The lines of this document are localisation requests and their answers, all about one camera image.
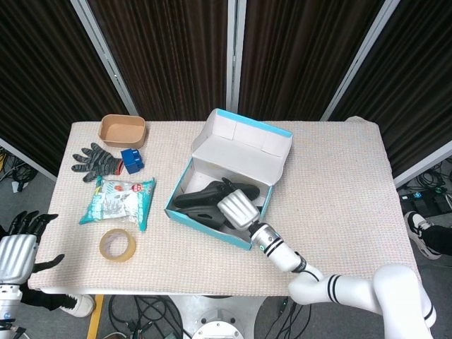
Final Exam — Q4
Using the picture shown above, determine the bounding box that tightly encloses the brown paper bowl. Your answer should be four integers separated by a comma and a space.
97, 114, 148, 148

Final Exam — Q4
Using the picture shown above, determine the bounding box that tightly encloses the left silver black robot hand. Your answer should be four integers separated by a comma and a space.
0, 210, 66, 283

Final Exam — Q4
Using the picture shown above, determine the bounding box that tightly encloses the dark brown partition panel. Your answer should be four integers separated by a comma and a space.
86, 0, 234, 121
238, 0, 386, 121
330, 0, 452, 177
0, 0, 130, 177

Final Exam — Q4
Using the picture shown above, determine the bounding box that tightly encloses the black trouser leg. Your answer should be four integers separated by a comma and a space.
20, 286, 77, 311

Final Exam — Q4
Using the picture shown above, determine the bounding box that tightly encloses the grey metal partition post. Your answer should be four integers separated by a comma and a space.
0, 136, 58, 183
69, 0, 139, 117
320, 0, 402, 121
225, 0, 248, 121
393, 141, 452, 188

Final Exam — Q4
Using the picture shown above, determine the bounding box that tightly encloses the light blue lidded box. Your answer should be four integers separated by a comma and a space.
164, 108, 294, 251

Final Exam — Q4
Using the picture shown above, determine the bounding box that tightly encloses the white black sneaker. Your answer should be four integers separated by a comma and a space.
404, 210, 443, 261

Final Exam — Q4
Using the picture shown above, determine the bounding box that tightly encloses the blue plastic block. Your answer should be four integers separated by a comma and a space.
120, 148, 145, 175

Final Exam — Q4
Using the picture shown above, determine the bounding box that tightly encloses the beige woven tablecloth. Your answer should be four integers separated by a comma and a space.
27, 116, 421, 296

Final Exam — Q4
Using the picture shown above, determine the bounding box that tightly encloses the black rubber slipper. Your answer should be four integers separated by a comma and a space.
172, 180, 261, 209
176, 203, 269, 234

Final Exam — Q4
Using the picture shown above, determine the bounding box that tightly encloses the black floor cable tangle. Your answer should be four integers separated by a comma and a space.
105, 295, 184, 339

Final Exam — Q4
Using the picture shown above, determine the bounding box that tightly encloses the teal white snack bag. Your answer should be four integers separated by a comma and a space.
78, 175, 157, 232

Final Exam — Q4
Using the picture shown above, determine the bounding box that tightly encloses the grey knit work glove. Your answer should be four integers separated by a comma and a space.
71, 142, 124, 183

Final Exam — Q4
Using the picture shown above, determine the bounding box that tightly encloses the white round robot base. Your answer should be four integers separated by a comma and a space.
192, 310, 250, 339

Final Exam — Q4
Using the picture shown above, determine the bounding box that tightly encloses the clear tape roll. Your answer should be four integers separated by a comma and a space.
98, 228, 137, 263

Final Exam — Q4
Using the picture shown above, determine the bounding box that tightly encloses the black power strip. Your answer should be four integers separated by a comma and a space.
398, 189, 452, 213

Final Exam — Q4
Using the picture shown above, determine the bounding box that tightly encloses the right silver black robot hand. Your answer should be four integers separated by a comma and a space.
216, 178, 261, 232

